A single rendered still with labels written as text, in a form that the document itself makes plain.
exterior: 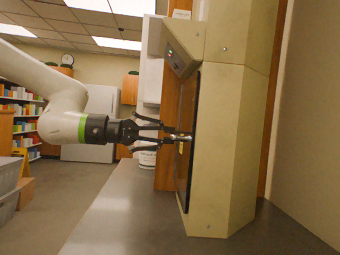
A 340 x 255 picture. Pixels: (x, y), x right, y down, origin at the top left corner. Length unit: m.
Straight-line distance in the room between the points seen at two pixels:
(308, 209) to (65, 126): 0.82
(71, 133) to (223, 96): 0.43
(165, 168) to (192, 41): 0.56
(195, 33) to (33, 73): 0.47
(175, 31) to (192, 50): 0.06
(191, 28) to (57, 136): 0.46
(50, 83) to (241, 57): 0.55
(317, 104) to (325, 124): 0.08
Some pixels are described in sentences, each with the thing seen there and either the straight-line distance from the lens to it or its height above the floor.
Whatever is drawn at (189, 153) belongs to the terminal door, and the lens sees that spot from 0.64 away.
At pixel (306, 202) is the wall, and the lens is 0.98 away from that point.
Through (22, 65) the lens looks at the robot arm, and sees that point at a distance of 0.80.
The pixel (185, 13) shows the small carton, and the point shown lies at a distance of 0.77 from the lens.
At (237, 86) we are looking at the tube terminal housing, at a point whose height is 1.35.
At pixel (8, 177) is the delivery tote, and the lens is 2.97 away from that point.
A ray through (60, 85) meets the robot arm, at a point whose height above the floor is 1.32.
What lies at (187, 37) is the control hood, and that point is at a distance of 0.65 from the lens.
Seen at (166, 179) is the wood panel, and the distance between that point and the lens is 1.03.
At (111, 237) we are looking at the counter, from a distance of 0.68.
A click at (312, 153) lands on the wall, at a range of 0.95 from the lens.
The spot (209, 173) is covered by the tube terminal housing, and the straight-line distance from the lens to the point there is 0.65.
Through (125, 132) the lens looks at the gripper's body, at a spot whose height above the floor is 1.20.
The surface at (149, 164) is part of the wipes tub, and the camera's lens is 1.36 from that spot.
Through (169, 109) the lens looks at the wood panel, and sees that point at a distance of 0.99.
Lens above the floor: 1.26
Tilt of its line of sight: 3 degrees down
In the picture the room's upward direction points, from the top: 5 degrees clockwise
